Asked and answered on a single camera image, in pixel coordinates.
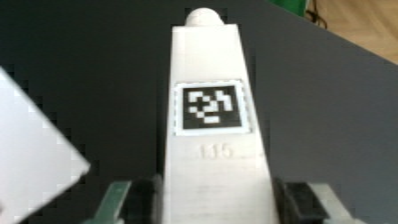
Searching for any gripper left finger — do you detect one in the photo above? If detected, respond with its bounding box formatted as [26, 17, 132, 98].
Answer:
[86, 175, 161, 224]

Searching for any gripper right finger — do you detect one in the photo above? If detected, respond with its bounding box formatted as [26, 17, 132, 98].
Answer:
[273, 178, 367, 224]

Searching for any white desk leg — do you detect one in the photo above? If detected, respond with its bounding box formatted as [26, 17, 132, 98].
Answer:
[161, 8, 278, 224]

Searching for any white fiducial marker sheet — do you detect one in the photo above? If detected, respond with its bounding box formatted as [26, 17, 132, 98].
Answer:
[0, 67, 90, 224]

